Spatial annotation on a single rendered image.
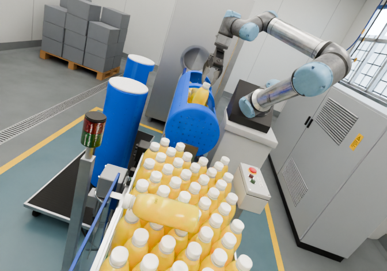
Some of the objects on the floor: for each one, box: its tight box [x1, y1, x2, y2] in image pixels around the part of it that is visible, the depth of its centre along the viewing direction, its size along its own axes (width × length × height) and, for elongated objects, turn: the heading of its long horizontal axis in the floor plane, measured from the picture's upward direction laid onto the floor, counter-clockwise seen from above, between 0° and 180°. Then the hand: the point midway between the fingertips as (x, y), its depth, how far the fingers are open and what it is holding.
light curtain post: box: [214, 37, 245, 110], centre depth 268 cm, size 6×6×170 cm
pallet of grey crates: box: [40, 0, 131, 81], centre depth 450 cm, size 120×80×119 cm
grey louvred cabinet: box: [268, 82, 387, 262], centre depth 302 cm, size 54×215×145 cm, turn 138°
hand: (207, 83), depth 123 cm, fingers closed on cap, 4 cm apart
